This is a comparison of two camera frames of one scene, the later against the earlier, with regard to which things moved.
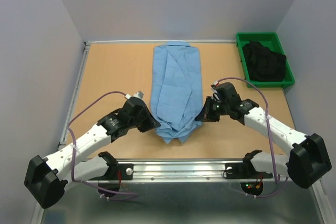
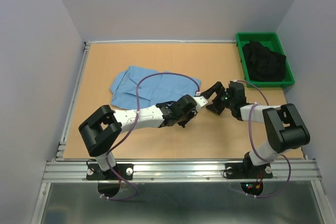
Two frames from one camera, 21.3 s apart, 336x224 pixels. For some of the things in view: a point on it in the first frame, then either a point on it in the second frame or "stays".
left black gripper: x=150 y=122 -> x=191 y=114
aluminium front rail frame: x=185 y=171 stays
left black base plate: x=125 y=171 stays
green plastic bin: x=271 y=40 stays
